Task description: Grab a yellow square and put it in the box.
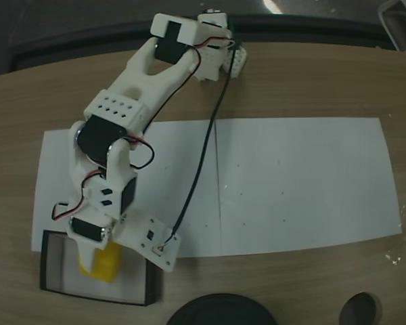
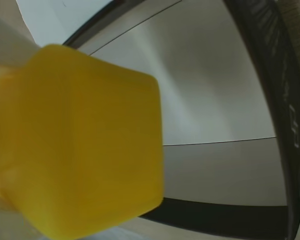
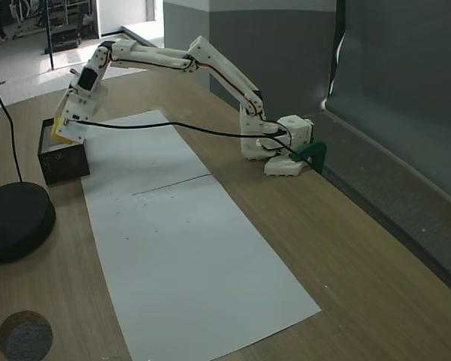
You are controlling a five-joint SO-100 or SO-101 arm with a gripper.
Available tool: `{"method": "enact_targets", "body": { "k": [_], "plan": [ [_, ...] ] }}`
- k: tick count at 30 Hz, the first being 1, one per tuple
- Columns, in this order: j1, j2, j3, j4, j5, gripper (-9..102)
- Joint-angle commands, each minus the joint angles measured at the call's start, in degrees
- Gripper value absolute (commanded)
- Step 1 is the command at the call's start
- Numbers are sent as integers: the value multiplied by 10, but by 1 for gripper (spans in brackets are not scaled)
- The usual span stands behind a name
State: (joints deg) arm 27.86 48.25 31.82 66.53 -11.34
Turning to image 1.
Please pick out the dark oval object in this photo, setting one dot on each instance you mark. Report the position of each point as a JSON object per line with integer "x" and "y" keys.
{"x": 360, "y": 309}

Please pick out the dark brown open box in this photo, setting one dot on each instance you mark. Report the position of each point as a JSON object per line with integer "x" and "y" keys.
{"x": 152, "y": 284}

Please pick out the black round object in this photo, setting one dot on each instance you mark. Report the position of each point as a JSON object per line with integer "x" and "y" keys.
{"x": 220, "y": 311}

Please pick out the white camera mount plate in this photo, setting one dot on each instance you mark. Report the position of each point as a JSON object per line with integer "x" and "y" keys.
{"x": 149, "y": 242}

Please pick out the yellow cube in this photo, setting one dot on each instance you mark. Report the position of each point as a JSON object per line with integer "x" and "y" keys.
{"x": 108, "y": 264}

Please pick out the white metal frame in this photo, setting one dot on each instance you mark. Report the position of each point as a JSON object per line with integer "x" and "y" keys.
{"x": 397, "y": 37}

